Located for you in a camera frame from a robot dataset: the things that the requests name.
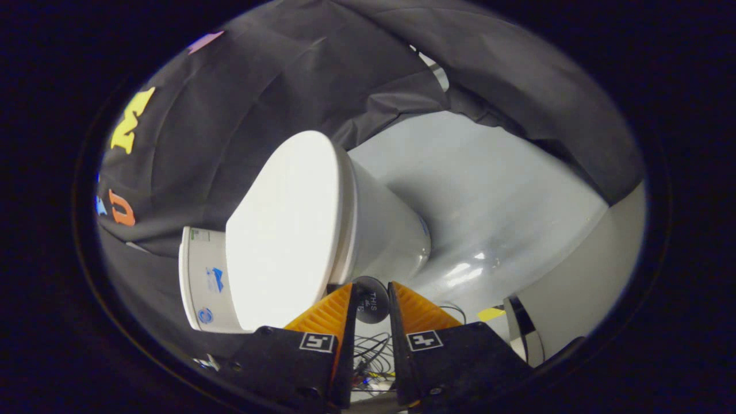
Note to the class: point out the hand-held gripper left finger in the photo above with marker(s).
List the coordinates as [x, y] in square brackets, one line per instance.
[347, 356]

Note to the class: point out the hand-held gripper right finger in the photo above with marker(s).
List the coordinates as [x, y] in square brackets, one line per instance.
[398, 356]

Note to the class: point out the white toilet lid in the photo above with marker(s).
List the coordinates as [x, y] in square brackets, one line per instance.
[282, 230]

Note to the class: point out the black round lid tab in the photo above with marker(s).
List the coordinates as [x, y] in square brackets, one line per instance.
[372, 302]

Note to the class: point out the white toilet with tank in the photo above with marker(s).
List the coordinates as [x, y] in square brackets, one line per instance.
[385, 230]

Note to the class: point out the yellow tape strip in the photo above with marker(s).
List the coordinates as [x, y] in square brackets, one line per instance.
[490, 314]

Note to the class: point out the black backdrop cloth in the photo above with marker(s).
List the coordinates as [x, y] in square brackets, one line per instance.
[259, 86]

